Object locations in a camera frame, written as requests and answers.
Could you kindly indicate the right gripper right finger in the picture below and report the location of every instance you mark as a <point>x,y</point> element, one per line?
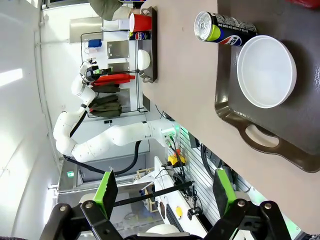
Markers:
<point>222,192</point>

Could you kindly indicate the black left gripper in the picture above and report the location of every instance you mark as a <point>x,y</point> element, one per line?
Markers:
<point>93,73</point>

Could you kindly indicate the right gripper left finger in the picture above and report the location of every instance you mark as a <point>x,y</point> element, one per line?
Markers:
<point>106,195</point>

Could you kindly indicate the white bowl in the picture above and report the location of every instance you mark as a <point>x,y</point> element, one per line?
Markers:
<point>266,72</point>
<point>143,60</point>

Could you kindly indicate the black Pepsi can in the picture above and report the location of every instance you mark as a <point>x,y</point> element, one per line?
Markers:
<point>140,36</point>
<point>225,32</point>

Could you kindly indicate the red plastic cup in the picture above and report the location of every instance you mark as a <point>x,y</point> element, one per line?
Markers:
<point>141,22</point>
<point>307,3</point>

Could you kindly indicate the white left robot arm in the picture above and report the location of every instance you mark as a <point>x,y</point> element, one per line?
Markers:
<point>120,135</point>

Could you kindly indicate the red garment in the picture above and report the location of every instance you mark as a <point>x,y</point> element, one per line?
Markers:
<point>112,79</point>

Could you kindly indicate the blue cloth item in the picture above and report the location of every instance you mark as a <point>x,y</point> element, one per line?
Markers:
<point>95,43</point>

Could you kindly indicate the grey slatted panel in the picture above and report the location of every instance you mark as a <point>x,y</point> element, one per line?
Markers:
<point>200,170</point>

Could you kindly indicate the olive green garment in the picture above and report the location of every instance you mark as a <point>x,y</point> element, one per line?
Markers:
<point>105,106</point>

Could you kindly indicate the black clothing rack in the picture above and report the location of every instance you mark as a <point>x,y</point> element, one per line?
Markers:
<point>138,87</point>

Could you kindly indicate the green exit sign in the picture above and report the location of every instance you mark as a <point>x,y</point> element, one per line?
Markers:
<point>70,174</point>

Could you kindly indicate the white desk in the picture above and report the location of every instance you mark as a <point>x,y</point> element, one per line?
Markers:
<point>181,200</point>

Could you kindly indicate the wooden stand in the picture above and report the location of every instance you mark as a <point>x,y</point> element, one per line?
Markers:
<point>143,172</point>

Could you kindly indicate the black rod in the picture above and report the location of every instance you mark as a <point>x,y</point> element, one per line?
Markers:
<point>150,195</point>

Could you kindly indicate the yellow computer mouse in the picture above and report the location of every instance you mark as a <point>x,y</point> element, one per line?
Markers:
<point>178,211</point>

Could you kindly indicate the brown plastic tray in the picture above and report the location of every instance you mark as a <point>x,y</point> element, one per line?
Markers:
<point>153,50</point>
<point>300,125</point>

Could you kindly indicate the black keyboard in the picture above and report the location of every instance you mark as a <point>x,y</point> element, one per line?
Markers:
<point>172,217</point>

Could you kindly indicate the yellow emergency stop box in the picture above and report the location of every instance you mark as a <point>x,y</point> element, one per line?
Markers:
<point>175,160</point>

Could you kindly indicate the person in olive jacket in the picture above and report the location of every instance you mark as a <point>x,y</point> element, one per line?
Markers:
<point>105,7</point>

